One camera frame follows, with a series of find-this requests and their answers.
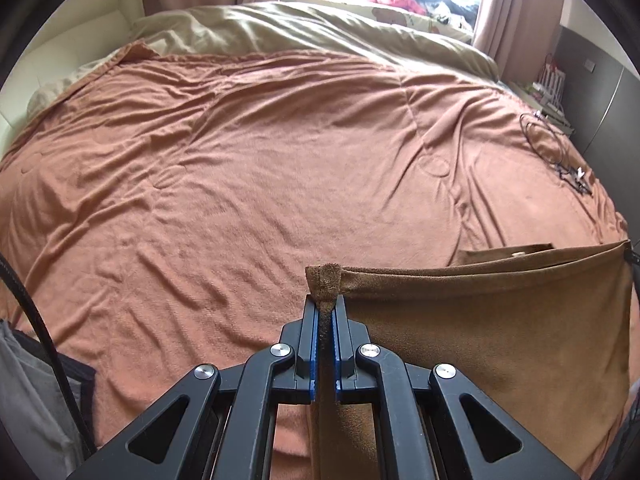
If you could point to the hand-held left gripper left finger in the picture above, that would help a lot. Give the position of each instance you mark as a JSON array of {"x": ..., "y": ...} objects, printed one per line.
[{"x": 313, "y": 360}]

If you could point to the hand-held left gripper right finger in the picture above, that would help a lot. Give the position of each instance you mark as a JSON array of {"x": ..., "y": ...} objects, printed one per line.
[{"x": 338, "y": 360}]

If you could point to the brown printed t-shirt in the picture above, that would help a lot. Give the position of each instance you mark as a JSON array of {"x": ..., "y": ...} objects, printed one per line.
[{"x": 475, "y": 335}]

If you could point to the orange blanket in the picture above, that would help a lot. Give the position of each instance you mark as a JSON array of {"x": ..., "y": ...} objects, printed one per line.
[{"x": 250, "y": 160}]

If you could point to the grey fabric hamper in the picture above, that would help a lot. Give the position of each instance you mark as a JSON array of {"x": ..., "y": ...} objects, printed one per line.
[{"x": 30, "y": 400}]

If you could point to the white nightstand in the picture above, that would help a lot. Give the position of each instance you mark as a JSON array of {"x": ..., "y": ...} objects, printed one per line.
[{"x": 530, "y": 91}]

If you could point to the olive duvet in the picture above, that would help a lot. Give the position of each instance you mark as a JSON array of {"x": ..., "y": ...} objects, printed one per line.
[{"x": 300, "y": 25}]

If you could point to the bear print pillow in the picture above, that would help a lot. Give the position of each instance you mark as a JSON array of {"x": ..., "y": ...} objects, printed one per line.
[{"x": 410, "y": 20}]

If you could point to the cream headboard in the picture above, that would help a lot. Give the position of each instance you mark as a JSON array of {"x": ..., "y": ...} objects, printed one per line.
[{"x": 75, "y": 35}]

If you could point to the wall socket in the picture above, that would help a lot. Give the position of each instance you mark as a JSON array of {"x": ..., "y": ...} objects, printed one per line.
[{"x": 590, "y": 65}]

